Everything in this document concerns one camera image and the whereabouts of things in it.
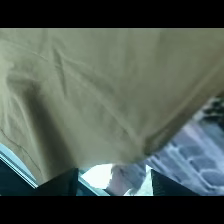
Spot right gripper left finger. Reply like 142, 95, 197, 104
34, 167, 80, 197

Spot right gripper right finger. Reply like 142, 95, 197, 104
150, 168, 198, 197

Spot beige shirt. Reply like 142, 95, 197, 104
0, 27, 224, 186

